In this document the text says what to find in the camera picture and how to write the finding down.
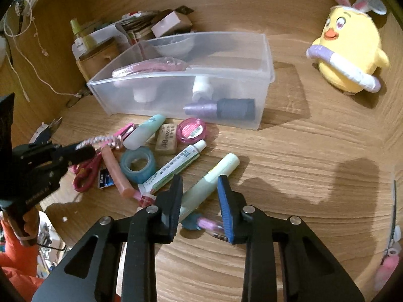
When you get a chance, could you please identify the small dark blue box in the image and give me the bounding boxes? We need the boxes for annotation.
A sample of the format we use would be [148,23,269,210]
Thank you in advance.
[98,168,114,189]

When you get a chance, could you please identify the white jar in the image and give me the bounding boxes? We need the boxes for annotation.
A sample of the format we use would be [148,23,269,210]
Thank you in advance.
[132,86,158,103]

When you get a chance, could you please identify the pink round compact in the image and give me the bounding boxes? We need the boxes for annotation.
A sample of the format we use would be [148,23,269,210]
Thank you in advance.
[176,117,208,148]

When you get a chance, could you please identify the white hang tag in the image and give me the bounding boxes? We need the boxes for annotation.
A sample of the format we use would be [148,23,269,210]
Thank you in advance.
[362,0,387,16]

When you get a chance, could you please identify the clear plastic storage box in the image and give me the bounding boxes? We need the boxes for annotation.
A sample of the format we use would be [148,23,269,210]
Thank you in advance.
[86,31,276,131]

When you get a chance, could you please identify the green spray bottle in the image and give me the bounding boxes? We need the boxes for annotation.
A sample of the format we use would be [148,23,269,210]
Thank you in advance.
[70,18,95,48]

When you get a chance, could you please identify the white cable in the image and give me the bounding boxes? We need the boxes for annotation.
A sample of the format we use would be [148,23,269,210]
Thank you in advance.
[4,0,83,99]

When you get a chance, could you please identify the stack of books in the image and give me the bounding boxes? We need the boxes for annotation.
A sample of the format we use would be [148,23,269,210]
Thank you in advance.
[115,6,196,43]

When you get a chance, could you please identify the peach lip gloss stick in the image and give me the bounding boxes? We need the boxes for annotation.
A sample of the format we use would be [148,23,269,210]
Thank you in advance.
[101,147,134,199]

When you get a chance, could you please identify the white ointment tube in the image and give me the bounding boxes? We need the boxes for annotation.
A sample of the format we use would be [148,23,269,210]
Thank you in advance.
[138,139,207,208]

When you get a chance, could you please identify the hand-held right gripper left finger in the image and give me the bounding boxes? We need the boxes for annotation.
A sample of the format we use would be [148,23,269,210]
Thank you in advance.
[31,174,184,302]

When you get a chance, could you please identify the white and pink box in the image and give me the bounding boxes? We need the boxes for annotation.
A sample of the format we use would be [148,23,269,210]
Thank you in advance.
[151,11,192,38]

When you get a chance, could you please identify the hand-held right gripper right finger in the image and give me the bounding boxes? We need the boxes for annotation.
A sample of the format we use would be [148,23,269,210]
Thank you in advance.
[217,174,366,302]

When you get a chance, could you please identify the mint green tube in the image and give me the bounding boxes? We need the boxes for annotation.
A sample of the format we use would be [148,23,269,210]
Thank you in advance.
[123,114,166,150]

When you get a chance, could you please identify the clear plastic bowl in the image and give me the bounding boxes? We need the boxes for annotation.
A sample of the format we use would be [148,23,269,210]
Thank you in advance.
[153,36,194,59]

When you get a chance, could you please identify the pink braided cord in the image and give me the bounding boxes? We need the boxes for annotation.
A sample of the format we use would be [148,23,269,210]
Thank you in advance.
[76,134,124,152]

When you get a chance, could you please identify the spotted hair clip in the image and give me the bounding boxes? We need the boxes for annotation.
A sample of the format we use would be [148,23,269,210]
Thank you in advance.
[13,0,26,35]

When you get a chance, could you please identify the blue tape roll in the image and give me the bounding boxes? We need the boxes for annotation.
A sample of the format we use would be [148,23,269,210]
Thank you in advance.
[120,146,156,183]

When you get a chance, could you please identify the black cutters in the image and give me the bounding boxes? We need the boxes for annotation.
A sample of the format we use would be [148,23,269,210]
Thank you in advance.
[30,116,63,145]

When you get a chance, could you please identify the wooden canister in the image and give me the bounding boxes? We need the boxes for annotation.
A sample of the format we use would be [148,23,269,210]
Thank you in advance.
[77,38,126,82]

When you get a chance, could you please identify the yellow chick plush toy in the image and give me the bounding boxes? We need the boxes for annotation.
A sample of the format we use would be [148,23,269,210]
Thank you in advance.
[306,0,391,95]

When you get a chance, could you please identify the person's left hand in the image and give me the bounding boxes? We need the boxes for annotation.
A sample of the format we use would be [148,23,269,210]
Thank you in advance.
[0,209,40,247]

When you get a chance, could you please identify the pink scissors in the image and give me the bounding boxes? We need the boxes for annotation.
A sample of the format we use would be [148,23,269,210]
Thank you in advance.
[73,124,139,193]

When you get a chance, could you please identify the person's left forearm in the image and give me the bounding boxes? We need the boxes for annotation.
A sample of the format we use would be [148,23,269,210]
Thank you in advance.
[0,218,46,302]

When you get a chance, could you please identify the white labelled container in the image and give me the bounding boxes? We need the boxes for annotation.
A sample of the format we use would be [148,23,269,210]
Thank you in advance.
[72,39,89,61]

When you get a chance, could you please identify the beige eraser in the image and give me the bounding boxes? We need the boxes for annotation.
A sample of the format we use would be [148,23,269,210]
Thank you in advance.
[155,124,178,155]

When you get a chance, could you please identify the pink razor with teal head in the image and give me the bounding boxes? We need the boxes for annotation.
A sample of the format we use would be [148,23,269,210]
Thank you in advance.
[181,212,228,242]

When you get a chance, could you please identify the pale green tube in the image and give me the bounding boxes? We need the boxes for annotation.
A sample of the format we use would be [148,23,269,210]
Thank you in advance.
[181,153,240,218]

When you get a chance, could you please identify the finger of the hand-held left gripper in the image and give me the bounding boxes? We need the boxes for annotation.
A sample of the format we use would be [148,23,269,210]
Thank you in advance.
[58,145,96,166]

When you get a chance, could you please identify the white bottle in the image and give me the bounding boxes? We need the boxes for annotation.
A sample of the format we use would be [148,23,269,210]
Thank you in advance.
[192,76,215,103]

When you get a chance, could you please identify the white sheet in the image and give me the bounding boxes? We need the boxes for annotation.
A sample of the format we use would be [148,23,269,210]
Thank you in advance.
[90,25,122,43]

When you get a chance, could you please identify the pink plastic object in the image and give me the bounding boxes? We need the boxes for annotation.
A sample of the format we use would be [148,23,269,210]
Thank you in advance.
[375,248,401,291]

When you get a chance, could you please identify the purple bottle with dark cap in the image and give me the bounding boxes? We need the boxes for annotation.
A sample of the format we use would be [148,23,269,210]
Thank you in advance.
[183,98,255,122]

